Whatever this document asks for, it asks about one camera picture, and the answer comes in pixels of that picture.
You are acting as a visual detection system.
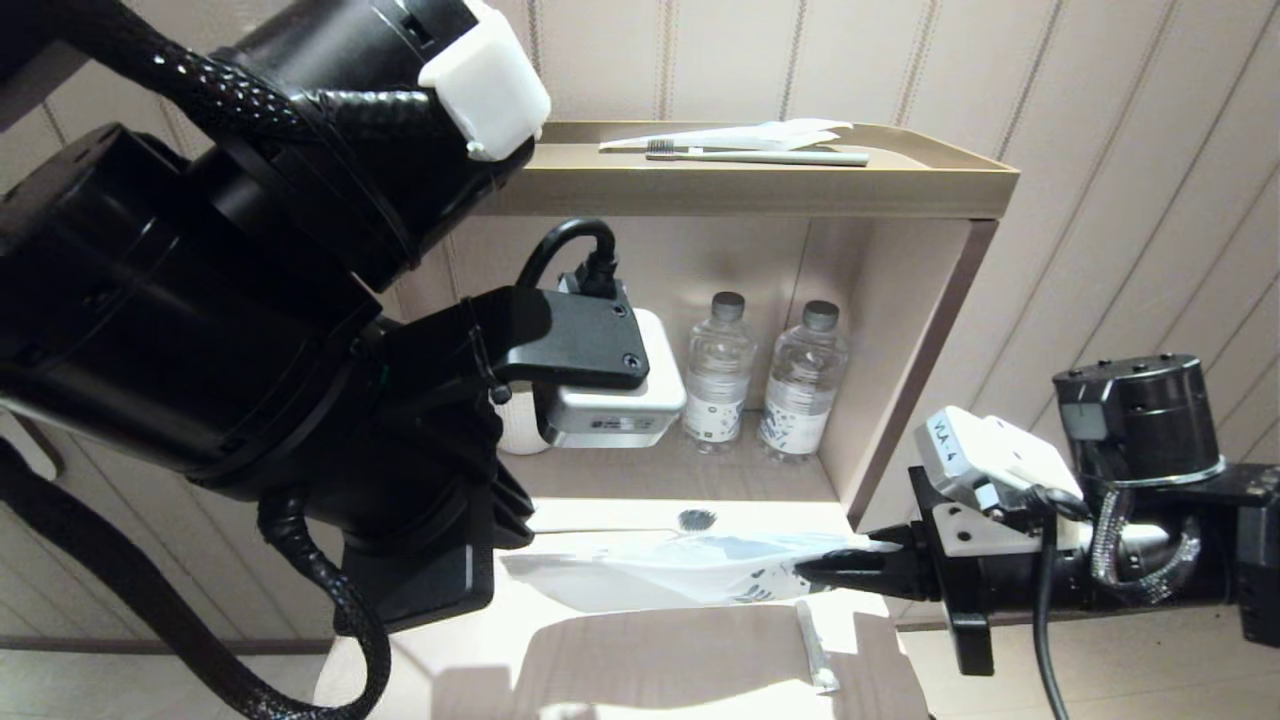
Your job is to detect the small white toothpaste tube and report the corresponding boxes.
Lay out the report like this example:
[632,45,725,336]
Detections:
[795,600,841,694]

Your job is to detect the white blue patterned pouch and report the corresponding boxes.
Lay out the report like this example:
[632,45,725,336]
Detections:
[500,530,901,614]

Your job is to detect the white toothbrush dark bristles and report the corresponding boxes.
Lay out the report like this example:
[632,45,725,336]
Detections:
[530,508,717,538]

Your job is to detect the white ribbed mug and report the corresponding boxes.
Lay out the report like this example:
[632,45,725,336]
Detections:
[495,385,553,457]

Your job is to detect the small clear water bottle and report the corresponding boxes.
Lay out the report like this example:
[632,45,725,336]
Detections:
[757,300,851,463]
[683,292,756,453]

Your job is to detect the beige wooden shelf cabinet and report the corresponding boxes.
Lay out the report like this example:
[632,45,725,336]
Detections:
[310,215,1001,720]

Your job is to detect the grey-green toothbrush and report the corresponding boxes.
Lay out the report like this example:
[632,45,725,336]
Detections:
[647,140,871,168]

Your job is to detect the white paper wrapper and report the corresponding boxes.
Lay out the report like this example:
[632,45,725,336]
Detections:
[600,119,854,153]

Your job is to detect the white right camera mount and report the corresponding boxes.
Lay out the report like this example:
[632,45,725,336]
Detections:
[930,500,1081,557]

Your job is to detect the black braided cable sleeve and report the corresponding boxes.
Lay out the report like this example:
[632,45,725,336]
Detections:
[0,0,471,720]

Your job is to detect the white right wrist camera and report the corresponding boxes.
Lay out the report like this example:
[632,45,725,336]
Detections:
[915,405,1086,513]

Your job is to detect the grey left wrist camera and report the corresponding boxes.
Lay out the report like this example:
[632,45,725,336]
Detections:
[540,305,688,449]

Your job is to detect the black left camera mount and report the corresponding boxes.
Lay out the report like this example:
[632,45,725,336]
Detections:
[480,285,651,393]

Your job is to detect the black left camera cable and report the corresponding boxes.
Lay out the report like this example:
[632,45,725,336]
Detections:
[515,218,623,301]

